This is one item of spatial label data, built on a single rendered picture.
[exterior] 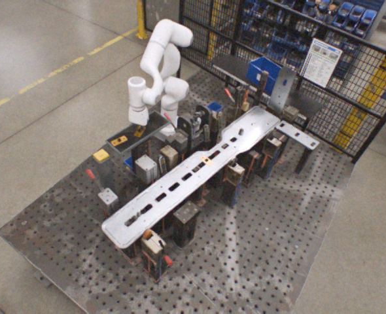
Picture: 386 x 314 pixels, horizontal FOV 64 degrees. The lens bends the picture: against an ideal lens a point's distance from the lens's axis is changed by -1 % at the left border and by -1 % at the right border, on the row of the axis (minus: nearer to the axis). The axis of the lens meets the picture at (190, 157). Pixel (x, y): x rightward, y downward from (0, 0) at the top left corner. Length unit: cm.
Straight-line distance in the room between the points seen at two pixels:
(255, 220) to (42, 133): 245
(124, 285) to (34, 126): 237
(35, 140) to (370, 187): 345
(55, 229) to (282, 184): 151
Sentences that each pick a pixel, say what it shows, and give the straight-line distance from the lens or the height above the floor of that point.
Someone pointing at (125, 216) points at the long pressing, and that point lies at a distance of 165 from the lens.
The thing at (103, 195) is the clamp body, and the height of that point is 106.
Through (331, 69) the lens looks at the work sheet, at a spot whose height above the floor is 130.
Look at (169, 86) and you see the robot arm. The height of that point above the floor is 118.
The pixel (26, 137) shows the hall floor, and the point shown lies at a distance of 365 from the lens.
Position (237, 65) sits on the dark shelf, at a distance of 264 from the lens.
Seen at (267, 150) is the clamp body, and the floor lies 97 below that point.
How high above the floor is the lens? 242
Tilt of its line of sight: 49 degrees down
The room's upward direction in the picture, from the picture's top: 6 degrees clockwise
